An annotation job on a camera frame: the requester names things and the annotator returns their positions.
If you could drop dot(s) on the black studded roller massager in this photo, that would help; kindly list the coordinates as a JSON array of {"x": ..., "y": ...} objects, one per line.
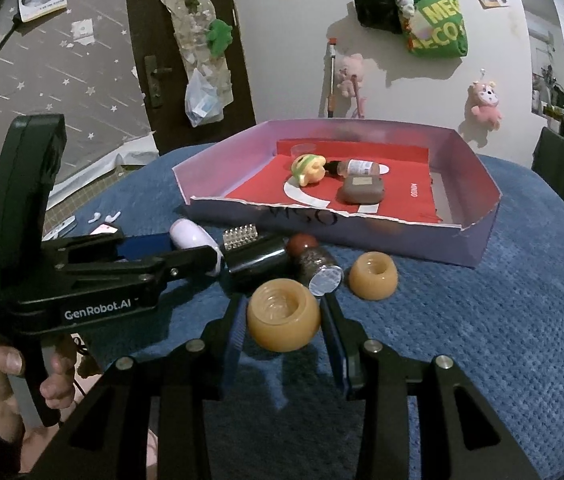
[{"x": 257, "y": 260}]

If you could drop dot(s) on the green and yellow toy figure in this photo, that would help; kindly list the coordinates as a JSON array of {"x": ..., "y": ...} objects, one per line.
[{"x": 307, "y": 167}]

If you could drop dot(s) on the amber rubber cup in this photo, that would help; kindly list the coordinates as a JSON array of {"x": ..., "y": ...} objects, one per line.
[
  {"x": 372, "y": 280},
  {"x": 282, "y": 330}
]

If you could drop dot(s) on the clear plastic cup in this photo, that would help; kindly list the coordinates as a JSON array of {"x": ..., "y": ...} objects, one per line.
[{"x": 304, "y": 150}]

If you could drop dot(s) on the smartphone with pink screen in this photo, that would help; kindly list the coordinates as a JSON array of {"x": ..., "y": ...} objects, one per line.
[{"x": 104, "y": 229}]

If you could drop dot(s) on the pink plush pig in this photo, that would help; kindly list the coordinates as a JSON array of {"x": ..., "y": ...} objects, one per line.
[{"x": 484, "y": 105}]

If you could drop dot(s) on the clear plastic bag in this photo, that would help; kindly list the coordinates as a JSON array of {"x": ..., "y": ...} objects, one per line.
[{"x": 204, "y": 102}]

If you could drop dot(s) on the white oval case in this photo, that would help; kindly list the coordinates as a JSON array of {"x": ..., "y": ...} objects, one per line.
[{"x": 192, "y": 235}]

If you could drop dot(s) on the blue knitted blanket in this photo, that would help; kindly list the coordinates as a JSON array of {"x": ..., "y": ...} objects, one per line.
[{"x": 462, "y": 360}]

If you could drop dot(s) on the dropper bottle with black cap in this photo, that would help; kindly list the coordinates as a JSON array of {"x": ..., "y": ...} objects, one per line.
[{"x": 362, "y": 166}]

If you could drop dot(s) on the green tote bag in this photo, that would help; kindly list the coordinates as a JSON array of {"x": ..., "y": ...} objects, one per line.
[{"x": 437, "y": 25}]

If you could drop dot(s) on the green plush toy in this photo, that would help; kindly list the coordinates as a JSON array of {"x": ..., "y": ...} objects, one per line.
[{"x": 219, "y": 37}]

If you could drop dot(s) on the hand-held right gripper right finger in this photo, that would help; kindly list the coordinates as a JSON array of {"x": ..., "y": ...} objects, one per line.
[{"x": 338, "y": 355}]

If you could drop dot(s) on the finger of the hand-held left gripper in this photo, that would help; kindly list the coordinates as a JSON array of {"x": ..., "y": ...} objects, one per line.
[
  {"x": 92, "y": 245},
  {"x": 192, "y": 261}
]

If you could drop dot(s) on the clear hanging pocket organizer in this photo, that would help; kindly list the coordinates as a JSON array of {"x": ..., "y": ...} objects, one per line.
[{"x": 192, "y": 30}]

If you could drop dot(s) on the wall mirror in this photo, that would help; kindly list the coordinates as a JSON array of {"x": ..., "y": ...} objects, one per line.
[{"x": 542, "y": 25}]

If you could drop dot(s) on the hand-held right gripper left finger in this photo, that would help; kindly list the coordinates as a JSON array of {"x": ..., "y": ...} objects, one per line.
[{"x": 236, "y": 350}]

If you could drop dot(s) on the small white plush toy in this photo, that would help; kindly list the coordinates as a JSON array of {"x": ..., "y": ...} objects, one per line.
[{"x": 405, "y": 2}]

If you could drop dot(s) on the grey rounded case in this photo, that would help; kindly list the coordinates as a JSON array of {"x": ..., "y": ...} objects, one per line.
[{"x": 362, "y": 191}]

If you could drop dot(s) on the small pink plush toy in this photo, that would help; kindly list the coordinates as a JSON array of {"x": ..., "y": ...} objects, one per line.
[{"x": 349, "y": 72}]

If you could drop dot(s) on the red printed paper sheet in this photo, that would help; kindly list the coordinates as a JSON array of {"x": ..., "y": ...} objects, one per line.
[{"x": 412, "y": 195}]

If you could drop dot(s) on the person's left hand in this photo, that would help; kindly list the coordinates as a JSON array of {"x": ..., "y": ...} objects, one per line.
[{"x": 59, "y": 385}]

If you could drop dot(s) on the purple cardboard box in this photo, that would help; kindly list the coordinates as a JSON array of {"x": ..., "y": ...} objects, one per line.
[{"x": 462, "y": 240}]

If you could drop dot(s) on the dark wooden door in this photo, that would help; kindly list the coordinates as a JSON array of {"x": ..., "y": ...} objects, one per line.
[{"x": 162, "y": 20}]

